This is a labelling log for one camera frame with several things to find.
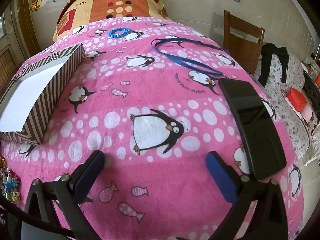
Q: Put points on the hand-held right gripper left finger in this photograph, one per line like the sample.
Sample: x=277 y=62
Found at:
x=90 y=175

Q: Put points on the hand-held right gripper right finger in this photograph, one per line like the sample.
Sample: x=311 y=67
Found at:
x=221 y=177

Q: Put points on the striped cardboard box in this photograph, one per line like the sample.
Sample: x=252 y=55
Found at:
x=37 y=85

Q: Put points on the black smartphone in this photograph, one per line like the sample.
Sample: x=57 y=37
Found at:
x=255 y=130

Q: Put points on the floral bedding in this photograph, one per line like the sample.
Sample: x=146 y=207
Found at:
x=287 y=120

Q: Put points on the pink penguin blanket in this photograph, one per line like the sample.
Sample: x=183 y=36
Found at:
x=150 y=92

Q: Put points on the pink box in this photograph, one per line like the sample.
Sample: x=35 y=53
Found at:
x=307 y=113

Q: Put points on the red box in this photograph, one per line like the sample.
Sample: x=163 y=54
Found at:
x=296 y=97

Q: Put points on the black garment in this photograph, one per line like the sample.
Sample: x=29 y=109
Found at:
x=275 y=55

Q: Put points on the wooden chair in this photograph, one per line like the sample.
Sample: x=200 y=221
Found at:
x=240 y=40

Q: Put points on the brown wooden panel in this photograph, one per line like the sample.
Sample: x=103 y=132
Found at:
x=10 y=55

